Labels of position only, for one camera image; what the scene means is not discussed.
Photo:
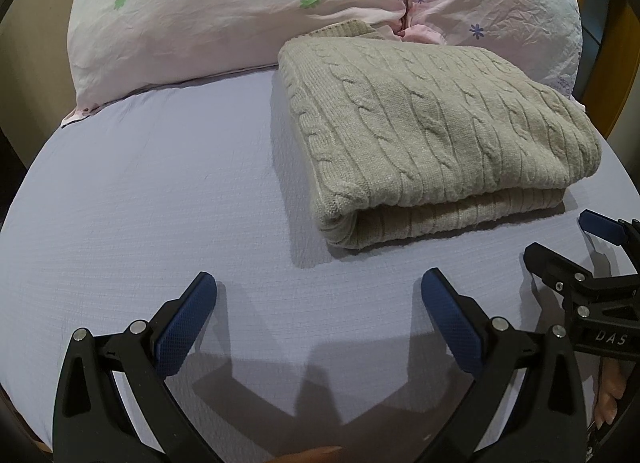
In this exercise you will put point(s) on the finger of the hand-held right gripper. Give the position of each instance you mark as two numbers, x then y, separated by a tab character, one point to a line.
560	273
602	228

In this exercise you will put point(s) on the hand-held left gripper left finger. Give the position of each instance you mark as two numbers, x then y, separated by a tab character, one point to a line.
184	330

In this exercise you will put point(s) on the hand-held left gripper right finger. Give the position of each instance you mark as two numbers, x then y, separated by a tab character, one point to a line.
450	323

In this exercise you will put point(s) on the person's right hand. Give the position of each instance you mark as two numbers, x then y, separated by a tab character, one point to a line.
611	388

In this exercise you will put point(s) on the lavender bed sheet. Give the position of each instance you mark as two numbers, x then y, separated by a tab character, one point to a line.
165	208

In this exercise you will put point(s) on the wooden bed frame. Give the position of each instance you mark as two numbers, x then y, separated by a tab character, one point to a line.
607	33

